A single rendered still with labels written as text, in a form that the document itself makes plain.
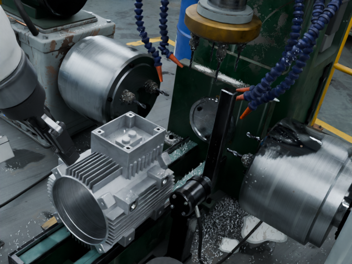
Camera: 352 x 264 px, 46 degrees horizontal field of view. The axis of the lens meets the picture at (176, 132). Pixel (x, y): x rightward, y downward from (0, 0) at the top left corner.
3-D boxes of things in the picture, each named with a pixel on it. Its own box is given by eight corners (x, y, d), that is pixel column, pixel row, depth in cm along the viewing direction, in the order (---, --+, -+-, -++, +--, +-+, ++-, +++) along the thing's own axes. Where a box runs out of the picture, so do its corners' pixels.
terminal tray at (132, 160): (127, 136, 95) (129, 110, 91) (163, 156, 90) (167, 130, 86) (88, 159, 86) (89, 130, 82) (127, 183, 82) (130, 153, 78)
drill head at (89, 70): (87, 80, 148) (88, 12, 134) (166, 122, 132) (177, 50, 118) (28, 103, 130) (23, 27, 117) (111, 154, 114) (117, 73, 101)
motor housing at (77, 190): (110, 179, 105) (114, 116, 95) (169, 216, 97) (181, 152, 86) (47, 221, 90) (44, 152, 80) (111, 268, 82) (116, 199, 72)
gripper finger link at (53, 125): (33, 99, 67) (55, 111, 64) (48, 117, 71) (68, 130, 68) (23, 109, 66) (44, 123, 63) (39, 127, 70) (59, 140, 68)
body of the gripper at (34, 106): (47, 80, 63) (71, 114, 70) (13, 61, 67) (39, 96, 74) (12, 116, 60) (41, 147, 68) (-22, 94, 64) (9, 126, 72)
